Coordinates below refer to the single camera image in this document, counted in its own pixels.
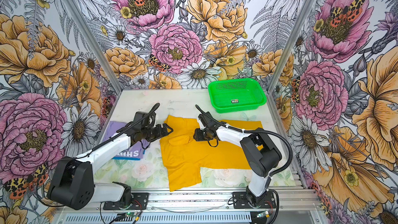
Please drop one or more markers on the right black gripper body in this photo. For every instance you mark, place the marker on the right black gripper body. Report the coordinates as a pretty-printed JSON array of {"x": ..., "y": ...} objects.
[{"x": 203, "y": 135}]

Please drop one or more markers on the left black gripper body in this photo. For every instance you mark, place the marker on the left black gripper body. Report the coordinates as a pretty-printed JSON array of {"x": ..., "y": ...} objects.
[{"x": 151, "y": 133}]

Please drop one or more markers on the yellow t shirt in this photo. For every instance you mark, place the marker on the yellow t shirt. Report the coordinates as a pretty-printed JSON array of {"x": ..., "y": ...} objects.
[{"x": 184, "y": 157}]

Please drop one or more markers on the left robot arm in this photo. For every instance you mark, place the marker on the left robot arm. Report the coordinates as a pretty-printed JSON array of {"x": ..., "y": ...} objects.
[{"x": 73, "y": 182}]

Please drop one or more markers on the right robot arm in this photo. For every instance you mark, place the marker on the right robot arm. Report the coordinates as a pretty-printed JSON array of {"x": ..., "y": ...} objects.
[{"x": 261, "y": 153}]

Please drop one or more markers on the folded purple t shirt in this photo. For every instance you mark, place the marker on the folded purple t shirt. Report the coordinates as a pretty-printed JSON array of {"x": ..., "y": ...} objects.
[{"x": 136, "y": 152}]

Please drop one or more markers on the green plastic basket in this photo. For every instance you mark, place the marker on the green plastic basket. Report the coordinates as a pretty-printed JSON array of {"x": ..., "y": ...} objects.
[{"x": 248, "y": 91}]

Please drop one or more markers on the green circuit board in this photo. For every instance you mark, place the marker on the green circuit board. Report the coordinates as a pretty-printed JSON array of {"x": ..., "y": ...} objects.
[
  {"x": 264, "y": 214},
  {"x": 129, "y": 216}
]

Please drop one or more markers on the right green circuit board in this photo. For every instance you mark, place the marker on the right green circuit board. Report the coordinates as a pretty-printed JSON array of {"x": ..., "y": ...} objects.
[{"x": 264, "y": 214}]

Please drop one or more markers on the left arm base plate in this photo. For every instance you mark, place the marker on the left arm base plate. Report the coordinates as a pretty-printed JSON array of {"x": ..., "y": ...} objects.
[{"x": 135, "y": 201}]

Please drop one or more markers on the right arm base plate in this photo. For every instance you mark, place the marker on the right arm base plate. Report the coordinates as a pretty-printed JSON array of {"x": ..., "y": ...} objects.
[{"x": 246, "y": 200}]

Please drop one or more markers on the left aluminium corner post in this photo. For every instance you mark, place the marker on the left aluminium corner post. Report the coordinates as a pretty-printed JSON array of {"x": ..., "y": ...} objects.
[{"x": 74, "y": 9}]

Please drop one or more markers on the aluminium corner post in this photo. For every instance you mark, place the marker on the aluminium corner post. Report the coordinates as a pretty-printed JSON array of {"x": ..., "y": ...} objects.
[
  {"x": 295, "y": 32},
  {"x": 74, "y": 9}
]

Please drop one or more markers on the aluminium front rail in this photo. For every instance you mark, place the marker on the aluminium front rail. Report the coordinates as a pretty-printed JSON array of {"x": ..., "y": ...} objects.
[{"x": 290, "y": 199}]

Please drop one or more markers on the right aluminium corner post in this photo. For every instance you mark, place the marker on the right aluminium corner post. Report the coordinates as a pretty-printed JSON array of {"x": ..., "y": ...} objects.
[{"x": 295, "y": 32}]

